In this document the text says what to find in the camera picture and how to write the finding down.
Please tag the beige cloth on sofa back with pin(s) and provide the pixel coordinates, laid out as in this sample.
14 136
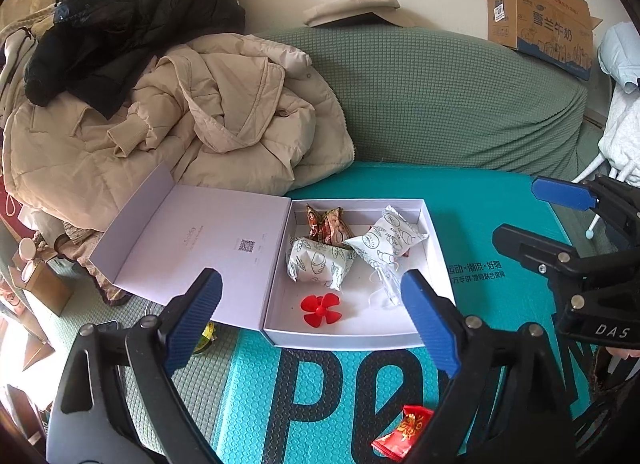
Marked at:
351 11

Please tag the glass jar blue label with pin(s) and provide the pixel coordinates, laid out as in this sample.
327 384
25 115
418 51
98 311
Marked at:
208 336

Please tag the white patterned snack packet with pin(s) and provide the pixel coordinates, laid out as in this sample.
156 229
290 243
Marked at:
389 238
313 262

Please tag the brown foil candy wrapper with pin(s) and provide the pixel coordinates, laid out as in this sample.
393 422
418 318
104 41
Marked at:
328 227

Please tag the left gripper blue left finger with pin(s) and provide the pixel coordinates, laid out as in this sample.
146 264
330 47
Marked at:
185 317

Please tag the teal foam mailer bag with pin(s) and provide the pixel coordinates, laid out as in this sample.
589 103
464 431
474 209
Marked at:
303 405

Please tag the red candy packet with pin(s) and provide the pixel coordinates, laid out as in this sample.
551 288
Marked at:
396 444

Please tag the red plastic propeller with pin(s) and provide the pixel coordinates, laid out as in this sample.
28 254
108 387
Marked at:
320 308

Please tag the black jacket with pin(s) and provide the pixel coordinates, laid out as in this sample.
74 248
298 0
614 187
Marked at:
96 50

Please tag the white patterned snack packet left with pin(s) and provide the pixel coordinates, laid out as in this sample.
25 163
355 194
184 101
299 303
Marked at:
313 262

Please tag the white patterned snack packet right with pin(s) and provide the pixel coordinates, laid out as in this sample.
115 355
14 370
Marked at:
389 238

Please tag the beige puffer jacket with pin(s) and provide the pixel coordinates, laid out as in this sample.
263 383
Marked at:
222 111

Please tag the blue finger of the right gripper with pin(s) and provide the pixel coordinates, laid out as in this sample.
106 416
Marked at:
563 193
520 244

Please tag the white open gift box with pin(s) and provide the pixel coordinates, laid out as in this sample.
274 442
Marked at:
168 233

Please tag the light blue garment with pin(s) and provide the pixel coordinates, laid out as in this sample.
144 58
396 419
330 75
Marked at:
619 55

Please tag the milk carton cardboard box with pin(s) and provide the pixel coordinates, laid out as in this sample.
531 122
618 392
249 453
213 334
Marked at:
559 32

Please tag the small brown cardboard box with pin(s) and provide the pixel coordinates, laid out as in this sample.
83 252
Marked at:
30 272

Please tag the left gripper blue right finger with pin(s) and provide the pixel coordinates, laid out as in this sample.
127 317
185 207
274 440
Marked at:
435 320

